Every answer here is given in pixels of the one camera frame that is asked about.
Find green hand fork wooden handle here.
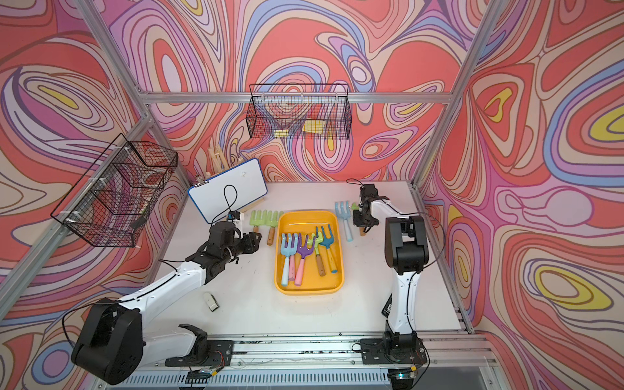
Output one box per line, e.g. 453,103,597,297
266,211,284,246

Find teal cultivator yellow handle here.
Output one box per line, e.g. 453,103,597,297
318,224,338,274

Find purple cultivator pink handle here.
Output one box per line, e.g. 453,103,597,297
289,239,297,281
294,233,315,286

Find yellow plastic storage tray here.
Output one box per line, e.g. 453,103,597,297
274,211,345,296

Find green rake wooden handle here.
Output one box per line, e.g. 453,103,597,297
250,210,267,232

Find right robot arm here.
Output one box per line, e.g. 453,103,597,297
352,184,430,354

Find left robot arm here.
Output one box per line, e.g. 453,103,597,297
71,221,262,385

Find wooden whiteboard stand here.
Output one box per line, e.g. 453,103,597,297
239,197,266,214

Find blue framed whiteboard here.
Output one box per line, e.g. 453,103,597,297
188,159,268,224

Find small grey clip device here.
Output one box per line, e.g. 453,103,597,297
203,292,219,312

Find wooden utensils behind whiteboard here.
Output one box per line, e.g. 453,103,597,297
195,146,245,186

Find black handheld scanner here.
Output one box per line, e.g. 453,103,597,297
381,295,393,319

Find yellow sponge in basket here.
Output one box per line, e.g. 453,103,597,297
302,120,327,135

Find green circuit board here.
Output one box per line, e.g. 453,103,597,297
185,370,219,384

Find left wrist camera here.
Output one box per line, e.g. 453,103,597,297
227,211,243,237

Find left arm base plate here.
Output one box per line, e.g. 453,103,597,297
165,341,234,367

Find black wire basket back wall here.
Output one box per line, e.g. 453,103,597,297
245,82,353,140

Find black wire basket wall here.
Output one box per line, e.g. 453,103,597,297
245,82,353,140
50,134,178,248

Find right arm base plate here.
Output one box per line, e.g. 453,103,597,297
359,337,428,367

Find black wire basket left wall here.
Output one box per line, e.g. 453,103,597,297
50,134,178,248

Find aluminium front rail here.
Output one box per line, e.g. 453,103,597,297
117,332,511,389

